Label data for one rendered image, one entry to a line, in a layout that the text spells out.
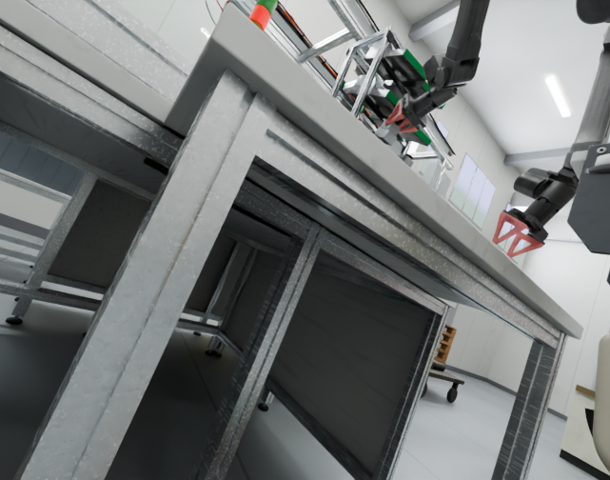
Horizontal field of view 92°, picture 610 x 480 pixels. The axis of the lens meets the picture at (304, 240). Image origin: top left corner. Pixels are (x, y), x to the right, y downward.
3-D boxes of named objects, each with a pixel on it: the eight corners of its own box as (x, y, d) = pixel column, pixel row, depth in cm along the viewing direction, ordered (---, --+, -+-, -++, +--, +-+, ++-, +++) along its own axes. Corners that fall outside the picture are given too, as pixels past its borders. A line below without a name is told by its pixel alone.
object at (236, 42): (580, 340, 66) (583, 328, 66) (210, 36, 18) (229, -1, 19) (363, 274, 125) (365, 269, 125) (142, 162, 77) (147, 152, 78)
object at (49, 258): (317, 370, 273) (351, 283, 283) (3, 323, 134) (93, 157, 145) (293, 350, 302) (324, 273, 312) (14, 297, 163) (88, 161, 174)
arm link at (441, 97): (454, 90, 78) (462, 96, 82) (446, 68, 79) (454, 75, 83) (430, 106, 83) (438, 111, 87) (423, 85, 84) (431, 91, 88)
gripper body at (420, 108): (402, 95, 89) (424, 79, 84) (420, 116, 94) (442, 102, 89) (403, 110, 86) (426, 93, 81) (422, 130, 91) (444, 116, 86)
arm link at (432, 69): (445, 75, 73) (478, 70, 74) (431, 38, 76) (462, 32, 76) (425, 107, 85) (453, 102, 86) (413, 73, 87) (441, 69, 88)
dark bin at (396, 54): (424, 81, 102) (440, 61, 100) (402, 54, 96) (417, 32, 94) (383, 80, 125) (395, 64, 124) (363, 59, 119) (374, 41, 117)
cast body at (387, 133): (391, 146, 95) (405, 127, 93) (383, 138, 92) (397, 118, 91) (378, 141, 102) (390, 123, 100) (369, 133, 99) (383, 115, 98)
